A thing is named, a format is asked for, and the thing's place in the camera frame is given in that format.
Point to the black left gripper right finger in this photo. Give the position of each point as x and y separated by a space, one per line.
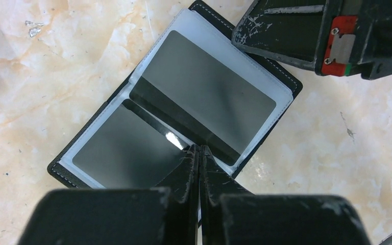
224 203

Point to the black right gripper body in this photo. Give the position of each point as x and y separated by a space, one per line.
371 52

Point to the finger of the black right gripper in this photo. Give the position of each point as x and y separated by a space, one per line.
284 31

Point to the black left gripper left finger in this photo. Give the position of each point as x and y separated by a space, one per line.
181 220

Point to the silver magnetic stripe card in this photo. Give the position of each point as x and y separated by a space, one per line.
131 149

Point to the black leather card holder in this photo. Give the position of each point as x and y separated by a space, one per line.
204 27

